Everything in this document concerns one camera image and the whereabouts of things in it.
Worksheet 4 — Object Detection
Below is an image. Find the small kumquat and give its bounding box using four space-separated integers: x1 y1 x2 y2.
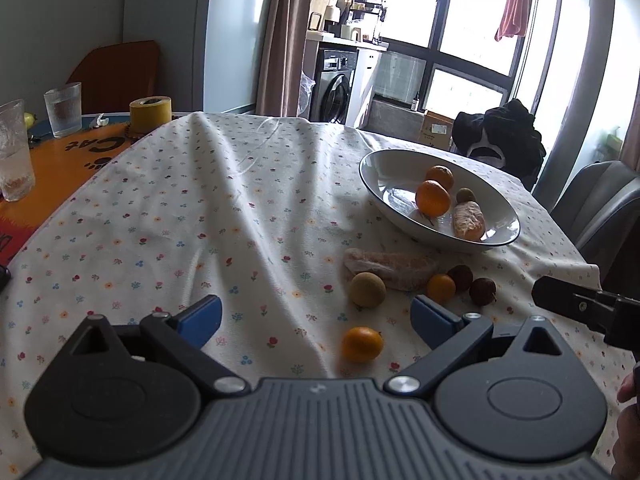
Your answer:
341 326 384 364
425 273 457 306

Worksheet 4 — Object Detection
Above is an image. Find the dark red fruit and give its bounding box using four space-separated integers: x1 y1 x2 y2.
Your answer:
447 264 474 294
469 278 497 307

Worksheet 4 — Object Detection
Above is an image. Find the peeled orange mandarin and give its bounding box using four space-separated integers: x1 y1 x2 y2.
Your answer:
452 200 486 242

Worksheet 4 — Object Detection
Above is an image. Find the large orange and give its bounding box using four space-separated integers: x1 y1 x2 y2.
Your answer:
414 180 451 218

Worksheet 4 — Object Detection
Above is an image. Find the white kitchen cabinet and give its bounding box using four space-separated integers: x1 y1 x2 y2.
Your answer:
345 48 382 128

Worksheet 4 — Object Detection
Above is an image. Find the black kitchen shelf rack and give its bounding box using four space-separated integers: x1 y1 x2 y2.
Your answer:
347 0 387 44

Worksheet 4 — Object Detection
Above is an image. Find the person's right hand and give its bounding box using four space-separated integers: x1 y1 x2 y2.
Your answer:
612 363 640 479

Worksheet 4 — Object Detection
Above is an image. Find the grey leather chair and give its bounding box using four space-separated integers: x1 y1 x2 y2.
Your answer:
551 160 639 276

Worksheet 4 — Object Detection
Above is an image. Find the floral white tablecloth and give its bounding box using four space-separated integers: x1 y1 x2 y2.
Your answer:
1 113 637 479

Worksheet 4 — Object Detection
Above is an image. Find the pink curtain right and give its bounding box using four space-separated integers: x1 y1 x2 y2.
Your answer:
620 86 640 172

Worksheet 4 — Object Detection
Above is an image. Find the white ceramic bowl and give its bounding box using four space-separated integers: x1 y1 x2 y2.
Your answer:
359 148 521 254

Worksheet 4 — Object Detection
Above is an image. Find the black phone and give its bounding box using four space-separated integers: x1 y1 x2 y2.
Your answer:
0 266 11 292

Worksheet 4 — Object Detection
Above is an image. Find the orange cat placemat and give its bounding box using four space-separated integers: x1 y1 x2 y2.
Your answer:
1 114 208 286

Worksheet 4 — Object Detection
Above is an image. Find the cardboard box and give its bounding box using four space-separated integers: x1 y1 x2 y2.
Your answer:
418 110 454 151

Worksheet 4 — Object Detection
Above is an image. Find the black clothing on chair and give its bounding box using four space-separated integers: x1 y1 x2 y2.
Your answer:
452 99 546 191

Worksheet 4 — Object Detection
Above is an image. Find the yellow tape roll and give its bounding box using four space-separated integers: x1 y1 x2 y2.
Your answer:
129 96 172 136

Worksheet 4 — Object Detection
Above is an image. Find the clear glass near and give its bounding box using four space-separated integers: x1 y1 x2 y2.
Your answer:
0 99 36 202

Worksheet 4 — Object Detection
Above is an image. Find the clear glass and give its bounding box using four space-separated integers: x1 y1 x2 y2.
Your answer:
0 99 36 202
43 82 82 139

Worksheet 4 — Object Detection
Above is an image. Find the clear glass far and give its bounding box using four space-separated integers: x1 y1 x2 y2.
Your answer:
43 82 82 139

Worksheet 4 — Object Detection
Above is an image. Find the white plastic bag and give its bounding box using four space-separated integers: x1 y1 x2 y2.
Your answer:
297 73 316 116

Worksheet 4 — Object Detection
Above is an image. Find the grey washing machine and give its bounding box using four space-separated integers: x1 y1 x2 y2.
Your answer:
309 47 358 125

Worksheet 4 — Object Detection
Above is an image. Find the brown curtain left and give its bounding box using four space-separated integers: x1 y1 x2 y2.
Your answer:
255 0 310 117

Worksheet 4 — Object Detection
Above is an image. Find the red hanging towel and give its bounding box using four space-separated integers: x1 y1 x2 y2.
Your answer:
495 0 530 42

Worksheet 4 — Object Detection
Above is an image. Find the white refrigerator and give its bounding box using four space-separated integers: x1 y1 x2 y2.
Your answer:
122 0 270 114

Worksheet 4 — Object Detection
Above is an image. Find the wooden cutting board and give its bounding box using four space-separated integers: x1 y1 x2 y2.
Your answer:
307 0 332 30

